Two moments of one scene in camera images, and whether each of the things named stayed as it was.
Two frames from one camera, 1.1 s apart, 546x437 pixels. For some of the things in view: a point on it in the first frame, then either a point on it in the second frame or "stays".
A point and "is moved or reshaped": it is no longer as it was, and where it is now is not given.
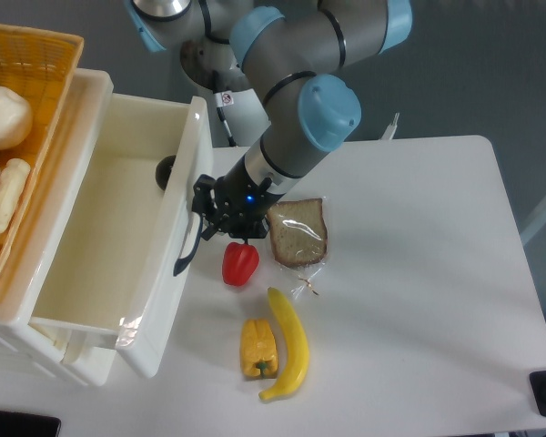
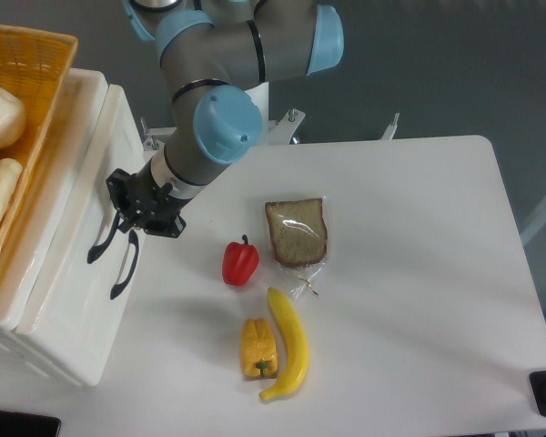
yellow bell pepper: (258, 349) stays
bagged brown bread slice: (299, 238) stays
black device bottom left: (6, 423) stays
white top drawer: (133, 217) is moved or reshaped
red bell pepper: (239, 262) stays
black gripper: (234, 197) -> (145, 201)
